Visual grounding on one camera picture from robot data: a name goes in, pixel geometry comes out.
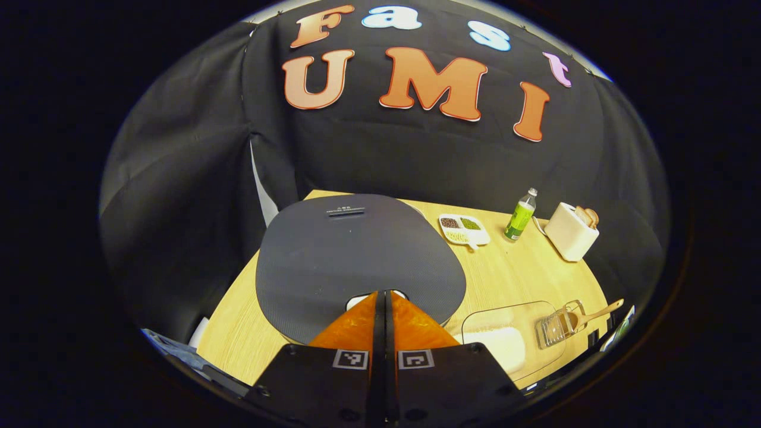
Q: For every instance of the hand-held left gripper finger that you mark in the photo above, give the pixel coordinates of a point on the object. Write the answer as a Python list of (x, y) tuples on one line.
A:
[(378, 333), (391, 333)]

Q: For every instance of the dark grey rice cooker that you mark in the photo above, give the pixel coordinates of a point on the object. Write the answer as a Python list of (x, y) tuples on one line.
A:
[(357, 255)]

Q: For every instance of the clear box of white rice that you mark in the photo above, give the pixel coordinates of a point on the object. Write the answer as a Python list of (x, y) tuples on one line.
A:
[(499, 351)]

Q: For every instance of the white divided bean dish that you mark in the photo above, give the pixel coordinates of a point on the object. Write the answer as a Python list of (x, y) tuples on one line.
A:
[(464, 229)]

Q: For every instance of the green drink bottle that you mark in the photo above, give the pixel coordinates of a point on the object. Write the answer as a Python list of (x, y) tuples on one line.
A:
[(520, 219)]

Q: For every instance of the white toaster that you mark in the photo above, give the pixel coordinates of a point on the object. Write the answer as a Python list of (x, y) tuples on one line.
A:
[(568, 238)]

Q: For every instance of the blue grey cloth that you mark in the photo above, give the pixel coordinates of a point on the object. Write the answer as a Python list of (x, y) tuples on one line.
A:
[(178, 353)]

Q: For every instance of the toast bread slices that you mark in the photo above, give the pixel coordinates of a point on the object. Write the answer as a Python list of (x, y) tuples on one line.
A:
[(587, 216)]

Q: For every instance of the black backdrop cloth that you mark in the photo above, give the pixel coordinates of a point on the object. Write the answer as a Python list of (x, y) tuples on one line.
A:
[(178, 178)]

